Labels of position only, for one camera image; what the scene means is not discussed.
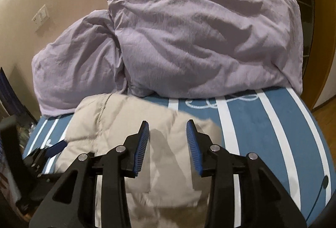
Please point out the white wall switch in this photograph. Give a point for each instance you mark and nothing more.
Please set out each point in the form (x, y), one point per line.
(41, 17)

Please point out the black stand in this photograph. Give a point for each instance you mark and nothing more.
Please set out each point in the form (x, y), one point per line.
(11, 154)

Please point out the beige puffer vest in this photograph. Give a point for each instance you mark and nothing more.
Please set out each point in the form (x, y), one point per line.
(118, 112)

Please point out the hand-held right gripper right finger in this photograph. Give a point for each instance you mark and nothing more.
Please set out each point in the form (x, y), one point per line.
(194, 149)

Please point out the lavender duvet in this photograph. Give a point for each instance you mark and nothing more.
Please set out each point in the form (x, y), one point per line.
(197, 41)

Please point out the large lavender pillow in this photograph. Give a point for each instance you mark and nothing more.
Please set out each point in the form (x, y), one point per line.
(323, 47)

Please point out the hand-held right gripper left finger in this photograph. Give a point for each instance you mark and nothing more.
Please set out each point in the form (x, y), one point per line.
(140, 149)

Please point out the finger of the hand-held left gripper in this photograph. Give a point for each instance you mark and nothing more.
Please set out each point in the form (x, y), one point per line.
(56, 148)

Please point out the blue white striped bed sheet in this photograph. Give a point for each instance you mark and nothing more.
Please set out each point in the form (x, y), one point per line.
(249, 125)

